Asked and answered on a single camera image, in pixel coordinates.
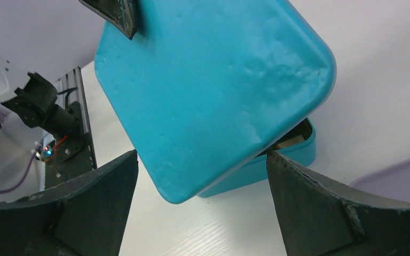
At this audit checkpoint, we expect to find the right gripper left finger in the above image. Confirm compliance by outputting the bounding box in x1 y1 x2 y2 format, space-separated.
0 150 138 255

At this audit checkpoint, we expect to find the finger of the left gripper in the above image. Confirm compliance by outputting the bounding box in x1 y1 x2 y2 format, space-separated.
79 0 137 40

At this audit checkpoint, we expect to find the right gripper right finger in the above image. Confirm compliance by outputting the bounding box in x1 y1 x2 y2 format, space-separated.
266 151 410 255

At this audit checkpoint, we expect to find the teal chocolate tin box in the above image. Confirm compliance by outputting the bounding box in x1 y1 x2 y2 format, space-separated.
198 118 316 198

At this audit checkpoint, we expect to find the teal tin lid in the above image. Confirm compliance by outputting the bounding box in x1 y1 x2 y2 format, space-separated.
94 1 336 204

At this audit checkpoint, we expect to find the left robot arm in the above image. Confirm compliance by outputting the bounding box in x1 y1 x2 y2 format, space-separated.
0 1 138 137

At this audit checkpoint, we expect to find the lilac plastic tray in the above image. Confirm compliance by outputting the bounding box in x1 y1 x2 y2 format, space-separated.
350 159 410 202

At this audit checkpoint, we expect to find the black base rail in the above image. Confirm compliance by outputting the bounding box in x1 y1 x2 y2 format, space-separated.
40 67 97 190

